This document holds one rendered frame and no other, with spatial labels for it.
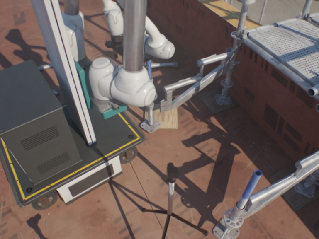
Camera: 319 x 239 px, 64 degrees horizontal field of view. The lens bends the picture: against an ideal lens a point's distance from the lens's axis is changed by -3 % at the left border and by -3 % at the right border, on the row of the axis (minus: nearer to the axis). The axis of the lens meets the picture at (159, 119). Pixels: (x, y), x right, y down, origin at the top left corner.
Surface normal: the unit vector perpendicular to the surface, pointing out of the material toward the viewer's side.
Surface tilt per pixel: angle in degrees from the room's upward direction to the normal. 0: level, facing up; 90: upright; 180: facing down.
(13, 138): 90
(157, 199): 0
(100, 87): 87
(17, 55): 0
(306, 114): 90
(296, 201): 0
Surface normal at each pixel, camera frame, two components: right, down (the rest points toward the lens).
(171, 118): 0.00, -0.68
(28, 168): 0.58, 0.59
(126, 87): -0.36, 0.50
